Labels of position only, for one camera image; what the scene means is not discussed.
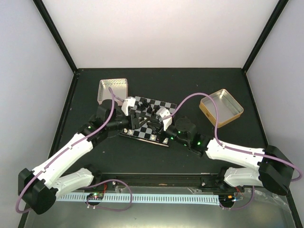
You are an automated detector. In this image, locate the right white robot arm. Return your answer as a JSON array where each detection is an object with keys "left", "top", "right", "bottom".
[{"left": 147, "top": 117, "right": 295, "bottom": 196}]

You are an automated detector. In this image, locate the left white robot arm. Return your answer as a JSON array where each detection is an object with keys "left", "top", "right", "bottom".
[{"left": 15, "top": 97, "right": 146, "bottom": 214}]

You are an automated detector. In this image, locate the pile of black chess pieces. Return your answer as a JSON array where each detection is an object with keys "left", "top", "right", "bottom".
[{"left": 137, "top": 98, "right": 160, "bottom": 116}]

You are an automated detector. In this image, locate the small circuit board right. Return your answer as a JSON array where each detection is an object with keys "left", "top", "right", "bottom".
[{"left": 219, "top": 195, "right": 244, "bottom": 203}]

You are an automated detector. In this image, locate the small circuit board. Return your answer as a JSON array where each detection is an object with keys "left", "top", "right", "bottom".
[
  {"left": 86, "top": 193, "right": 104, "bottom": 200},
  {"left": 219, "top": 195, "right": 244, "bottom": 203}
]

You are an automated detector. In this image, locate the small circuit board left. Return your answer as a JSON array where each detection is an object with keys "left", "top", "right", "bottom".
[{"left": 86, "top": 193, "right": 104, "bottom": 200}]

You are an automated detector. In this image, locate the black and silver chessboard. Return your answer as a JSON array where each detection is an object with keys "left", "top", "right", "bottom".
[{"left": 120, "top": 96, "right": 177, "bottom": 147}]

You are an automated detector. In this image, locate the pink square tin box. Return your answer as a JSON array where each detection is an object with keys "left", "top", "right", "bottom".
[{"left": 97, "top": 78, "right": 128, "bottom": 106}]

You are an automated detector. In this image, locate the gold rectangular tin lid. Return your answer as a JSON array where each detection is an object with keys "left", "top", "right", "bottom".
[{"left": 199, "top": 89, "right": 244, "bottom": 128}]

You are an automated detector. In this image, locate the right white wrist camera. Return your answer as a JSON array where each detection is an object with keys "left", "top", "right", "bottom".
[{"left": 156, "top": 107, "right": 172, "bottom": 131}]

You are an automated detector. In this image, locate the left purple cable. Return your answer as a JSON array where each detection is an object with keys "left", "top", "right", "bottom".
[{"left": 15, "top": 86, "right": 125, "bottom": 214}]

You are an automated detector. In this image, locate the black mounting rail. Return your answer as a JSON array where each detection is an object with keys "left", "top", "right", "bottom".
[{"left": 78, "top": 172, "right": 288, "bottom": 190}]

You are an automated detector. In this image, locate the pale blue cable duct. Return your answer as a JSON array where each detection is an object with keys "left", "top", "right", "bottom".
[{"left": 58, "top": 192, "right": 220, "bottom": 206}]

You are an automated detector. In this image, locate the black frame post left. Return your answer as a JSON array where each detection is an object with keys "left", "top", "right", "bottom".
[{"left": 33, "top": 0, "right": 78, "bottom": 73}]

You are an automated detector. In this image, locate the black frame post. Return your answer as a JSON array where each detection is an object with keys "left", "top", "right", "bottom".
[
  {"left": 242, "top": 0, "right": 289, "bottom": 73},
  {"left": 33, "top": 0, "right": 78, "bottom": 73}
]

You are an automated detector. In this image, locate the black frame post right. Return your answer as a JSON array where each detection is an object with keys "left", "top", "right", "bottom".
[{"left": 242, "top": 0, "right": 289, "bottom": 73}]

